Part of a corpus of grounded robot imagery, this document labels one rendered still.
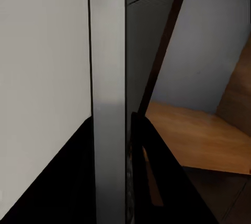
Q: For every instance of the cabinet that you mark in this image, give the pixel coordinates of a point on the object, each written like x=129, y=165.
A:
x=214, y=155

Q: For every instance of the notebook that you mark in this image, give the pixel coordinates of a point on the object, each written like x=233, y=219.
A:
x=107, y=24

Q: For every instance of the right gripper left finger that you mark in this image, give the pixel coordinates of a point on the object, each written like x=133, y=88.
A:
x=63, y=193

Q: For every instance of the desk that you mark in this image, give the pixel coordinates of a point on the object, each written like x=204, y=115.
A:
x=150, y=24

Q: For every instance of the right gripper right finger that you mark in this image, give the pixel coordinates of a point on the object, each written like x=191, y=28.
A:
x=182, y=202

